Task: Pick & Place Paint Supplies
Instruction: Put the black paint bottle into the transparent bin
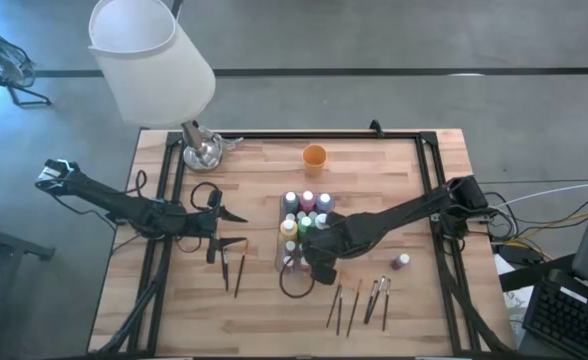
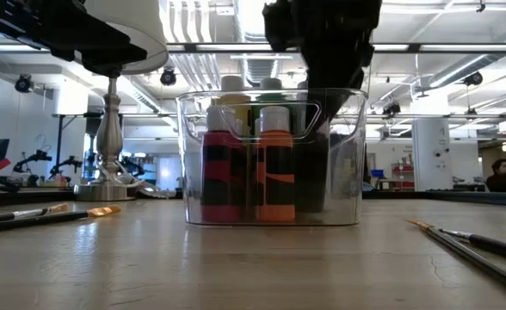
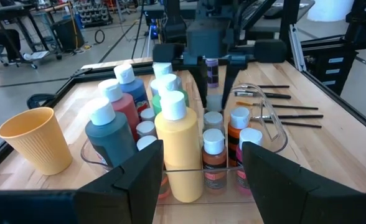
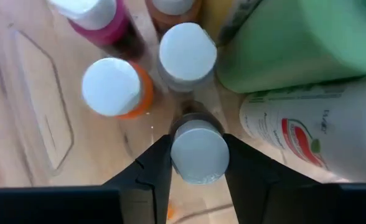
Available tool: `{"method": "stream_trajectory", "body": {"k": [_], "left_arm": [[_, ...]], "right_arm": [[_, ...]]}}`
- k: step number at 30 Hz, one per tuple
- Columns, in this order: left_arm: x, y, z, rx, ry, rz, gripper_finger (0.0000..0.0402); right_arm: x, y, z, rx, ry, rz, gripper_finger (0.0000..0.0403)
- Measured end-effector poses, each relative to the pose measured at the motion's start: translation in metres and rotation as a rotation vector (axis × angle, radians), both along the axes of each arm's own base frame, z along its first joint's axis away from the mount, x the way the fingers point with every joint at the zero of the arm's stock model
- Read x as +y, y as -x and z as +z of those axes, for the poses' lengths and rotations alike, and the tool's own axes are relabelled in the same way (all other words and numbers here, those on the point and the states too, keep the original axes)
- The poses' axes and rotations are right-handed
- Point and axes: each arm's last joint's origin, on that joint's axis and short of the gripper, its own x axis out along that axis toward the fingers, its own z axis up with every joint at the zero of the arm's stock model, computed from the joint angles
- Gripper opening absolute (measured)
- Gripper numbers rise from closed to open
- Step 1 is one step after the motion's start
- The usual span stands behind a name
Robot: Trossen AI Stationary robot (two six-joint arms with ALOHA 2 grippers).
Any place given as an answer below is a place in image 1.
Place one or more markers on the large pink paint bottle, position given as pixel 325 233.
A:
pixel 307 197

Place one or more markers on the large white paint bottle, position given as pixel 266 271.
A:
pixel 321 220

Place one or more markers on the thin brush tan bristles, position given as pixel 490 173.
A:
pixel 222 274

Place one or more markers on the black brush orange bristles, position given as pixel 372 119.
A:
pixel 240 272

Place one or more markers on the black power adapter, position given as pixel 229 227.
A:
pixel 521 254

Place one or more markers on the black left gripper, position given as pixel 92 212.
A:
pixel 214 225

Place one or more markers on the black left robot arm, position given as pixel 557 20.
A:
pixel 124 210

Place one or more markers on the small purple paint bottle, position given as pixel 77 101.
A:
pixel 399 262

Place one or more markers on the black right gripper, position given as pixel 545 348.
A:
pixel 326 245

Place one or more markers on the white shade table lamp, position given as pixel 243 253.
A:
pixel 149 65

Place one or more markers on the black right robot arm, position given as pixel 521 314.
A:
pixel 399 212

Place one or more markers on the short brush silver ferrule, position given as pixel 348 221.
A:
pixel 339 312

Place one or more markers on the white printed paper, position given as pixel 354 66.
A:
pixel 516 305

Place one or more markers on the black side desk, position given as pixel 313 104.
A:
pixel 534 274

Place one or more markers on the black furniture leg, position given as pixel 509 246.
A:
pixel 14 245

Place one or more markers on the small yellow paint bottle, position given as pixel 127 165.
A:
pixel 313 215

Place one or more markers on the black computer keyboard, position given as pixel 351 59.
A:
pixel 564 320

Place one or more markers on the black metal table frame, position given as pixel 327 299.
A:
pixel 324 135

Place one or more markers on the clear plastic bin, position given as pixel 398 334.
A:
pixel 298 254

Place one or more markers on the orange plastic cup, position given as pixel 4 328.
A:
pixel 314 160

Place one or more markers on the small red-orange paint bottle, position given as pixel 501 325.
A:
pixel 290 216

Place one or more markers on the small brown paint bottle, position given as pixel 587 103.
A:
pixel 290 246

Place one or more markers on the black brush silver ferrule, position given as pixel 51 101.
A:
pixel 226 275

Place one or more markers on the large teal paint bottle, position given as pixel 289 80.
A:
pixel 290 198

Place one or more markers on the large blue paint bottle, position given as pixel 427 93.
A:
pixel 324 199

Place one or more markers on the small orange paint bottle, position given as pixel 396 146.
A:
pixel 304 263

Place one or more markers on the small black clamp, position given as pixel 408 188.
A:
pixel 375 127

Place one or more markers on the small magenta paint bottle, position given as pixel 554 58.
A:
pixel 288 261

